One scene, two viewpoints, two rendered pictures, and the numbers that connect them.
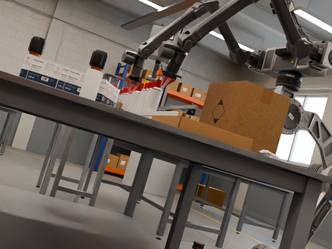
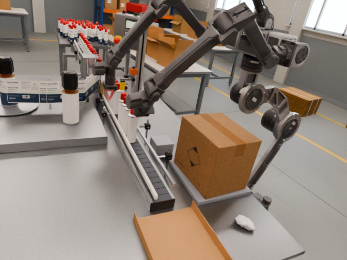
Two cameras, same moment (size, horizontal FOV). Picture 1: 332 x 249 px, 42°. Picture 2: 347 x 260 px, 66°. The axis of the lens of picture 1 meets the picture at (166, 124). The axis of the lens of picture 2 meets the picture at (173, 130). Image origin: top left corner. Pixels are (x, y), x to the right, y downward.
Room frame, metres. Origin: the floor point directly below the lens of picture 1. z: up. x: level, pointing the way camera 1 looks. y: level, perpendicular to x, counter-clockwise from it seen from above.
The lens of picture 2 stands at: (0.83, 0.10, 1.64)
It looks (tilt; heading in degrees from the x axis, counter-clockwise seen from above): 27 degrees down; 350
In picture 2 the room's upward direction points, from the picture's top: 10 degrees clockwise
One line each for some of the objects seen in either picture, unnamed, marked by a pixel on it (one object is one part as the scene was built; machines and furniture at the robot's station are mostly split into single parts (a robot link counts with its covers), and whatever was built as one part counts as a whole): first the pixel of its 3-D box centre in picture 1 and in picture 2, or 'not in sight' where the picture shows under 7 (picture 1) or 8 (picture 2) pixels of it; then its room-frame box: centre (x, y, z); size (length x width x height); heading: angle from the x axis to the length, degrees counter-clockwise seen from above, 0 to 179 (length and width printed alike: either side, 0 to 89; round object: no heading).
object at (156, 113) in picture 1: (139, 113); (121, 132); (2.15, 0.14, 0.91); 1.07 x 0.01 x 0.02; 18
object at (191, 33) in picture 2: not in sight; (196, 29); (7.08, -1.18, 0.97); 0.43 x 0.39 x 0.37; 113
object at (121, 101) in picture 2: (143, 101); (122, 109); (2.28, 0.15, 0.98); 0.05 x 0.05 x 0.20
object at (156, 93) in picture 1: (153, 101); (132, 124); (2.10, 0.09, 0.98); 0.05 x 0.05 x 0.20
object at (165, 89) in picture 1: (165, 80); (139, 69); (2.52, 0.07, 1.17); 0.04 x 0.04 x 0.67; 18
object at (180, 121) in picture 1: (197, 132); (179, 239); (1.49, -0.11, 0.85); 0.30 x 0.26 x 0.04; 18
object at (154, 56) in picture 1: (163, 44); (129, 31); (2.56, 0.15, 1.38); 0.17 x 0.10 x 0.19; 73
